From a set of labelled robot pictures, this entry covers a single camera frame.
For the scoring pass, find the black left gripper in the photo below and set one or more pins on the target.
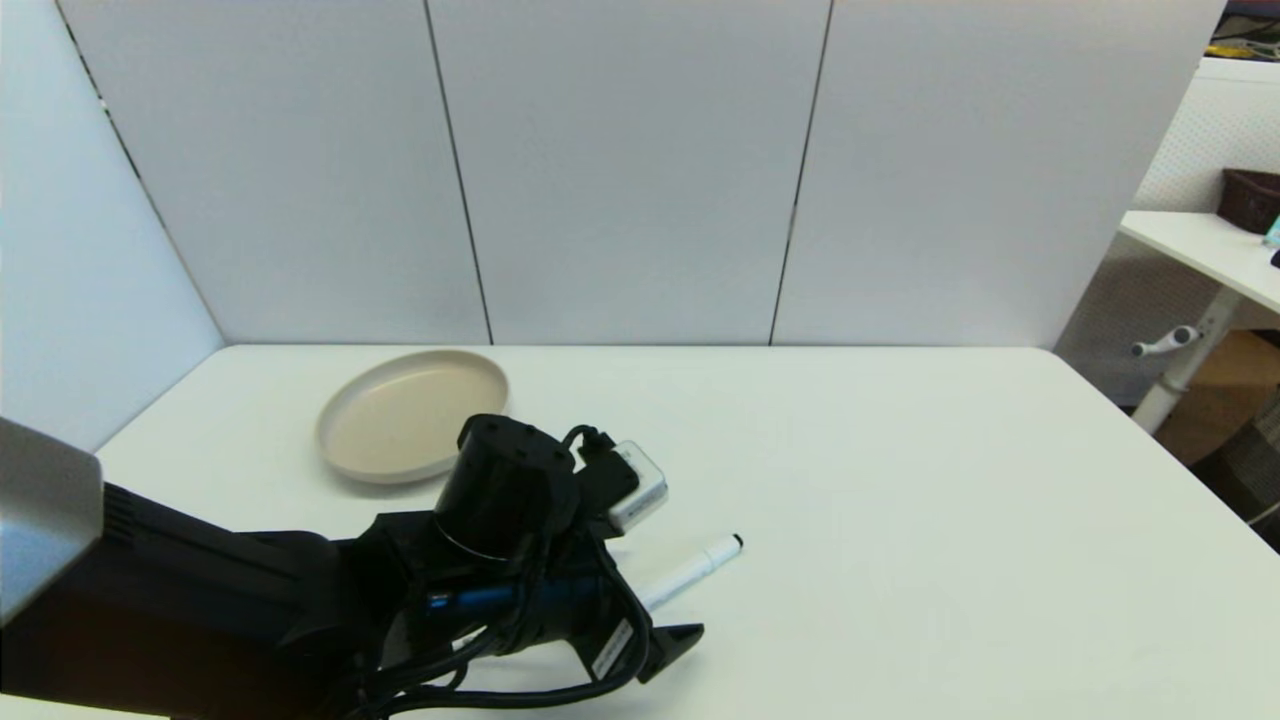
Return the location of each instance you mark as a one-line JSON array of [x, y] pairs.
[[600, 630]]

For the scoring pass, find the white marker with black caps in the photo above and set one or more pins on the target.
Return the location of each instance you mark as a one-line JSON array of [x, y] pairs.
[[695, 568]]

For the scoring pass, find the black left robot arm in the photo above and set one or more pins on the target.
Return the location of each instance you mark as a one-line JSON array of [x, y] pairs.
[[220, 600]]

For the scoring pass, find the beige oval plate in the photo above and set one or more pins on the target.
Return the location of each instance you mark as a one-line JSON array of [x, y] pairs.
[[395, 420]]

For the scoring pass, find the white desk leg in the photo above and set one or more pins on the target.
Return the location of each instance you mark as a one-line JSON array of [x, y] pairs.
[[1187, 368]]

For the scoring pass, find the brown cardboard box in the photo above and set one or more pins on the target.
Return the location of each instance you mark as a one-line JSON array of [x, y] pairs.
[[1227, 393]]

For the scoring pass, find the grey metal robot panel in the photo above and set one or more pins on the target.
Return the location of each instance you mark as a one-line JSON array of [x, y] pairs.
[[45, 510]]

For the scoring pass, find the white side desk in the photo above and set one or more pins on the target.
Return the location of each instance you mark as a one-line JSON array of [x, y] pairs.
[[1200, 245]]

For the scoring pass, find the dark woven basket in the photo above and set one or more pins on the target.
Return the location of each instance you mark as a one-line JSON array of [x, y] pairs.
[[1250, 200]]

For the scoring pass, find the teal small item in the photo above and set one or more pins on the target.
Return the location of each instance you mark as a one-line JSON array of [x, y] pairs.
[[1275, 230]]

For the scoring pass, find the white perforated partition panel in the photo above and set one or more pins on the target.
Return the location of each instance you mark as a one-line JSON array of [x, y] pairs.
[[1212, 130]]

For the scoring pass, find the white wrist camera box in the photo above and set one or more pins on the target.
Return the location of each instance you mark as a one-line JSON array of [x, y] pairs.
[[640, 490]]

